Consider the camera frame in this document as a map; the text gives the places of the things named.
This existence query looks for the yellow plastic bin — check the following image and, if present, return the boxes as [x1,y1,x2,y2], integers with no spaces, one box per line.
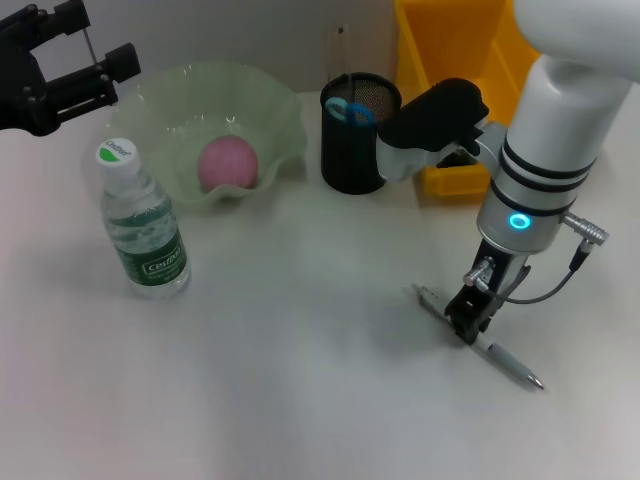
[392,0,541,199]

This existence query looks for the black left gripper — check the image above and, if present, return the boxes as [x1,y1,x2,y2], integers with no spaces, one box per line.
[0,0,143,137]

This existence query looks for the clear green-label water bottle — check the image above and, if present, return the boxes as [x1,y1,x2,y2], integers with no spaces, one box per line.
[94,137,193,300]

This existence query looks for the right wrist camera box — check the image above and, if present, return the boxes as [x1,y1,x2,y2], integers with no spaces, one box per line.
[376,77,501,184]

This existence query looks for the blue scissors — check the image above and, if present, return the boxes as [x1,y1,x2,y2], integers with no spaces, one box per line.
[324,97,375,126]

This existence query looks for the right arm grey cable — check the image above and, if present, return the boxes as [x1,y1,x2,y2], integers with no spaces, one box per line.
[463,209,614,305]

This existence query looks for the black mesh pen holder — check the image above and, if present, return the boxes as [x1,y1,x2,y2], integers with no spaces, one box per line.
[319,72,403,196]

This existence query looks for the pink peach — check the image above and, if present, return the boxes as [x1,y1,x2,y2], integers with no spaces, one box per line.
[196,135,260,194]

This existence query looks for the white grey pen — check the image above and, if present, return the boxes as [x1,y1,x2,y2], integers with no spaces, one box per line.
[410,283,545,391]

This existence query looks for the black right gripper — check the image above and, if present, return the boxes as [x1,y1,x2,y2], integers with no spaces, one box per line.
[443,238,532,346]

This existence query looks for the green glass fruit plate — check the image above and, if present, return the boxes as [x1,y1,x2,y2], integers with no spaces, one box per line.
[107,62,308,209]

